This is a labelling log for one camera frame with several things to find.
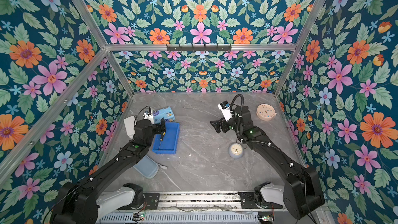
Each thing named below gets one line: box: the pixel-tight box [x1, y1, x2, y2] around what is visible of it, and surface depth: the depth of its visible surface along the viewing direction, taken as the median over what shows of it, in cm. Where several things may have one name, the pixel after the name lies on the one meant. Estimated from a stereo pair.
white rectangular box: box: [123, 115, 136, 140], surface depth 100 cm
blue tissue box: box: [152, 105, 177, 124], surface depth 103 cm
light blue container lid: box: [133, 155, 159, 179], surface depth 82 cm
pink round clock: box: [256, 103, 277, 121], surface depth 107 cm
